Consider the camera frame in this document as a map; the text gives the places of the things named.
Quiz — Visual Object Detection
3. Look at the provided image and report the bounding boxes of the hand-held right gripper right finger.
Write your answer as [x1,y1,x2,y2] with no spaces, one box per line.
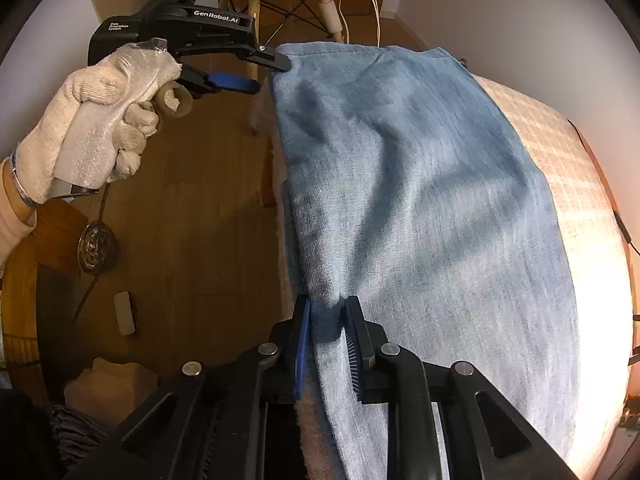
[345,296,576,480]

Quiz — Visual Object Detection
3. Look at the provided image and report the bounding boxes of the round metal object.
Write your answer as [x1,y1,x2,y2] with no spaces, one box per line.
[76,222,119,274]

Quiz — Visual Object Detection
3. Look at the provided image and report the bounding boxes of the light blue denim pants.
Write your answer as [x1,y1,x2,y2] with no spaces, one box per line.
[269,42,582,480]

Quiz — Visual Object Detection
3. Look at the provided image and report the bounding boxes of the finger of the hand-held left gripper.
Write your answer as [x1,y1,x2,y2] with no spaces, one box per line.
[181,70,261,99]
[175,43,292,72]

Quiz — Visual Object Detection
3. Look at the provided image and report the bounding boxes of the zebra print garment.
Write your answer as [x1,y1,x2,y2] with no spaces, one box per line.
[0,390,113,480]

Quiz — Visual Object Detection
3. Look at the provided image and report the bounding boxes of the person's left forearm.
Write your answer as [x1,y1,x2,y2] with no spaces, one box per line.
[0,157,40,263]

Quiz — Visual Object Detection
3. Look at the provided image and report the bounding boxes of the pink checked blanket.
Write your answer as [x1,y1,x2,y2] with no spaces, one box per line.
[249,72,632,480]

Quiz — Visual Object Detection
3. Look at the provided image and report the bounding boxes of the round wooden stool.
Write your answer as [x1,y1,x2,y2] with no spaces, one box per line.
[0,200,91,403]

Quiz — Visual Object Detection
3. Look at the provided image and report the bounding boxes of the white cable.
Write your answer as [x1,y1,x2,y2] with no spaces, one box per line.
[327,0,385,47]

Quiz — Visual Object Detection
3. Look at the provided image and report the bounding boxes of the person's left hand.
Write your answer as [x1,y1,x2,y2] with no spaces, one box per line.
[12,41,183,206]

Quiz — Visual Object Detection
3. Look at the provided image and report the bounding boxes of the beige crumpled cloth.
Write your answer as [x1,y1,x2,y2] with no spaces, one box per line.
[64,356,162,428]

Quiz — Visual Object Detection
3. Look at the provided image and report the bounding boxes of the small white rectangular object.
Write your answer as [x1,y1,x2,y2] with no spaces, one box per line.
[113,290,139,337]

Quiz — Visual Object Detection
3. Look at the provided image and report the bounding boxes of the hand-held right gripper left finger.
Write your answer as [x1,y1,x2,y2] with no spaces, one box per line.
[65,296,311,480]

